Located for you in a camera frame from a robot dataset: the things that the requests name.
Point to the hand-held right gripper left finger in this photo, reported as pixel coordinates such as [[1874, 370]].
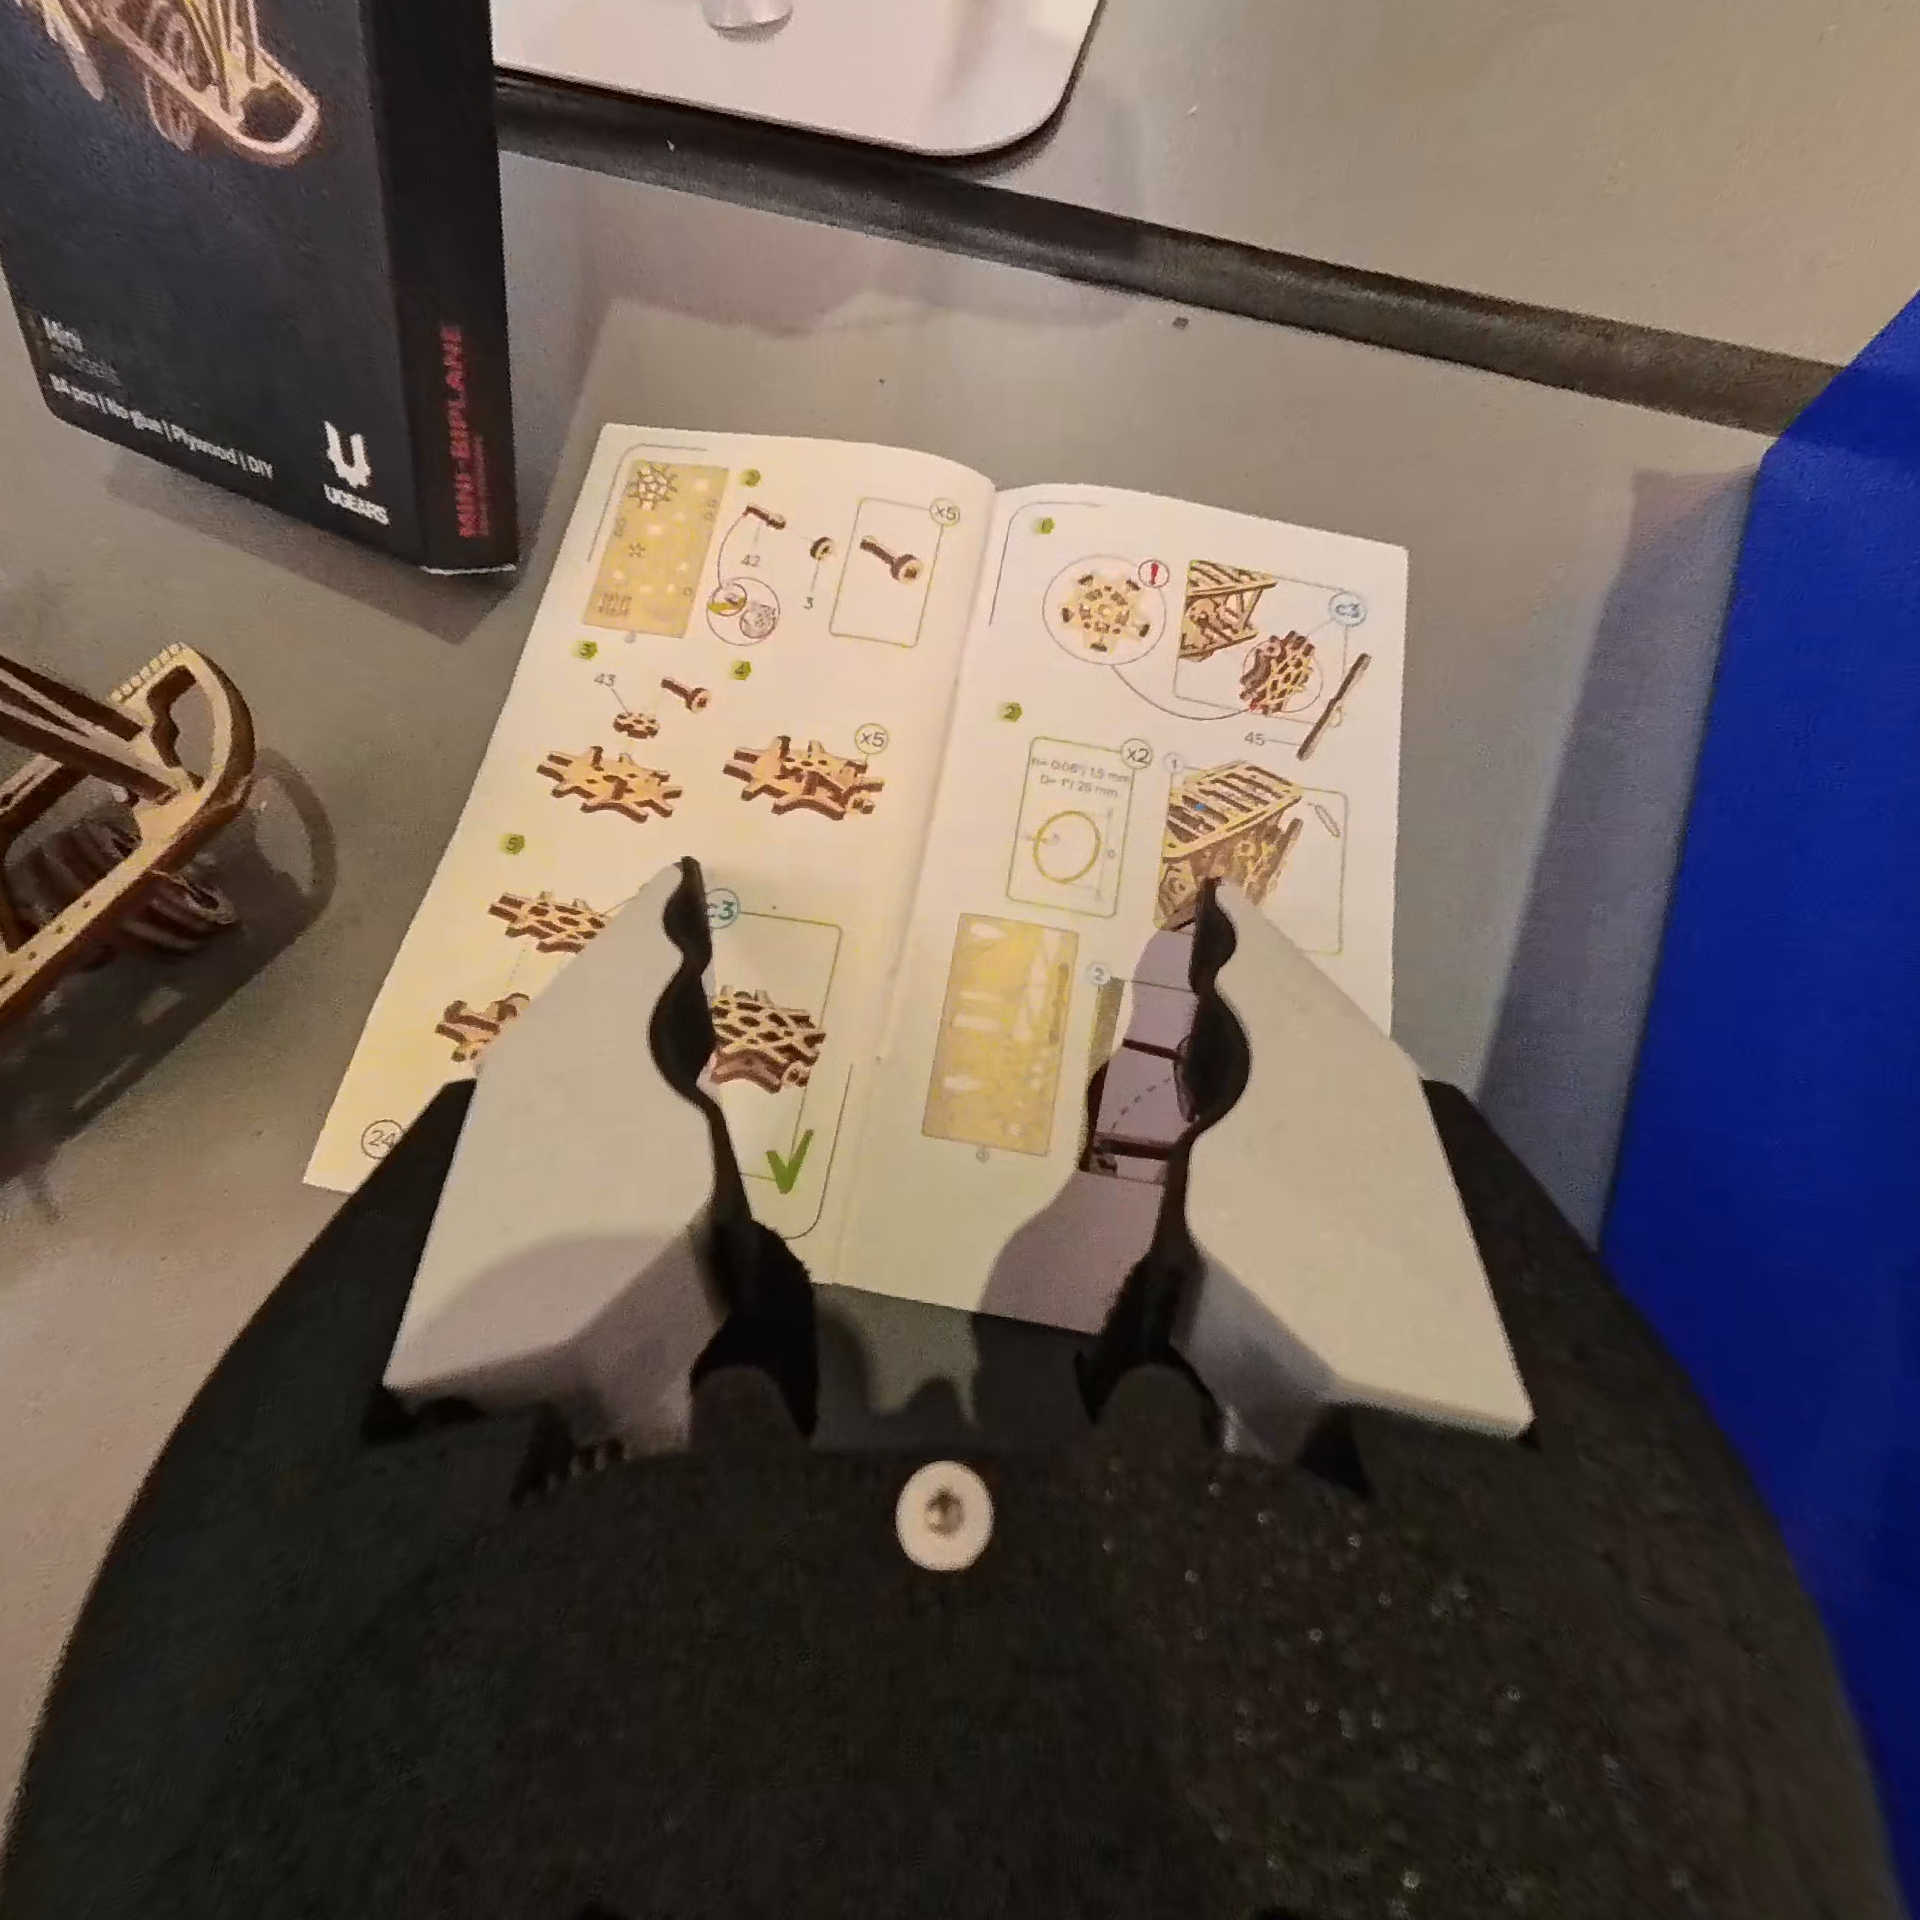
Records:
[[577, 1169]]

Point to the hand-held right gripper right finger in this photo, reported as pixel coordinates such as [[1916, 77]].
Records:
[[1337, 1196]]

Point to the blue box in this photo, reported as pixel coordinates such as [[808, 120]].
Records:
[[1783, 897]]

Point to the instruction booklet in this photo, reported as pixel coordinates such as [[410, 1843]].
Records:
[[930, 752]]

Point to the wooden biplane model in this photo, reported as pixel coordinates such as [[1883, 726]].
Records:
[[122, 838]]

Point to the black model kit box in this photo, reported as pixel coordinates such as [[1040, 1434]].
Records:
[[226, 301]]

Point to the white monitor stand base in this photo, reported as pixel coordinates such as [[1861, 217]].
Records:
[[841, 76]]

